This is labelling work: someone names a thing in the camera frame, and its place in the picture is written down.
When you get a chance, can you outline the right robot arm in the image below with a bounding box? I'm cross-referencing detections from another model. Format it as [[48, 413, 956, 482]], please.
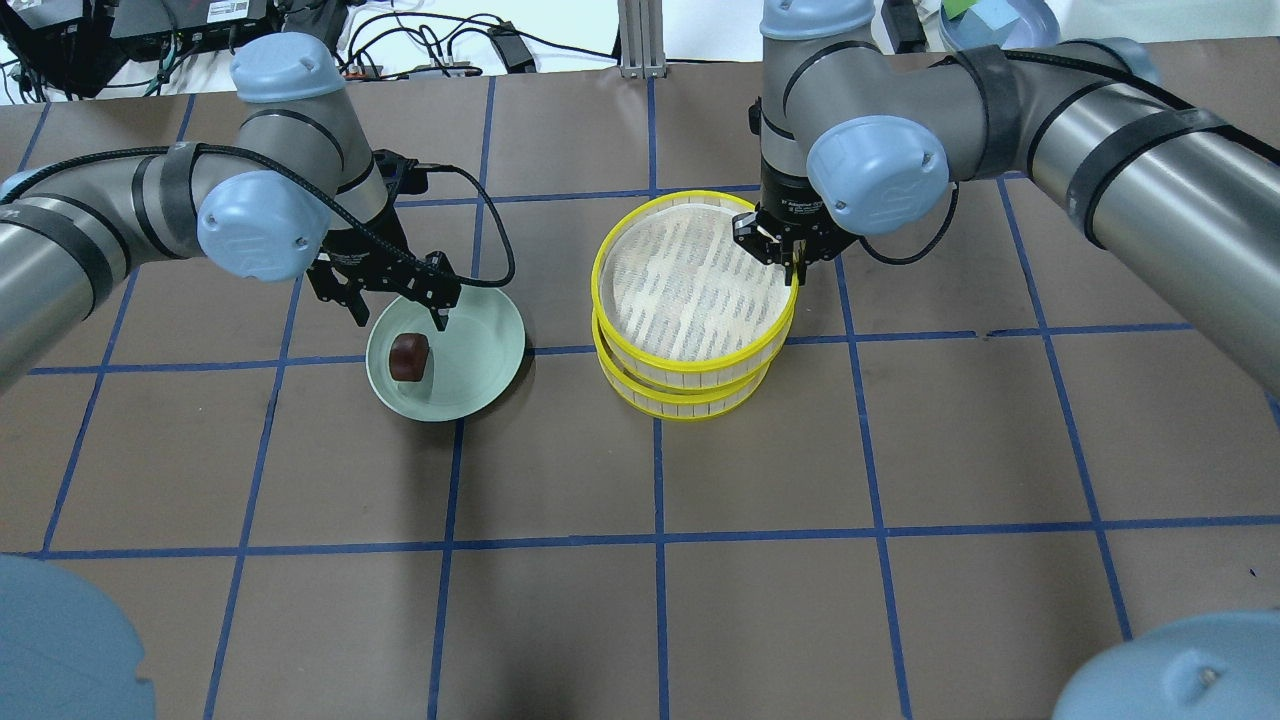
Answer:
[[733, 1, 1279, 395]]

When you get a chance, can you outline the aluminium frame post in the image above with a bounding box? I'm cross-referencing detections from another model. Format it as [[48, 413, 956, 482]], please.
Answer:
[[617, 0, 668, 79]]

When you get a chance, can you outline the blue plate with blocks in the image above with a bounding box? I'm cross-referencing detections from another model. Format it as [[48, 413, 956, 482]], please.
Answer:
[[940, 1, 1062, 51]]

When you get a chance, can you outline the mint green plate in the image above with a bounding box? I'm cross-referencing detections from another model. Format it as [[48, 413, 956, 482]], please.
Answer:
[[365, 287, 526, 421]]

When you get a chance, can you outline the black power adapter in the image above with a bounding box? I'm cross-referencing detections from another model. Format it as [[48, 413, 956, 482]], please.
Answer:
[[486, 27, 538, 74]]

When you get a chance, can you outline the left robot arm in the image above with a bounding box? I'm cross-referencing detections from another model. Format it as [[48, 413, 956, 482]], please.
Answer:
[[1, 32, 462, 719]]

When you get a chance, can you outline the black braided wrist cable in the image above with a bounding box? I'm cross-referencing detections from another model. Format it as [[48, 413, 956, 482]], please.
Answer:
[[0, 145, 517, 291]]

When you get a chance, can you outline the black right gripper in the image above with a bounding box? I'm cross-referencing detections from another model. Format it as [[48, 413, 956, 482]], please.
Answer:
[[732, 170, 863, 288]]

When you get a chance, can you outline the brown chocolate bun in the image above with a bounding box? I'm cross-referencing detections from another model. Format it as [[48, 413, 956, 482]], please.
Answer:
[[387, 332, 431, 383]]

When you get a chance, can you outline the yellow steamer layer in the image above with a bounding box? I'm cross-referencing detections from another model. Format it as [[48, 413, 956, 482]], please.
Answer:
[[590, 190, 797, 389], [591, 316, 769, 421]]

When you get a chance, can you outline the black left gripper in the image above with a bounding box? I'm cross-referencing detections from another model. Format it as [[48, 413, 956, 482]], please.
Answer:
[[305, 225, 461, 333]]

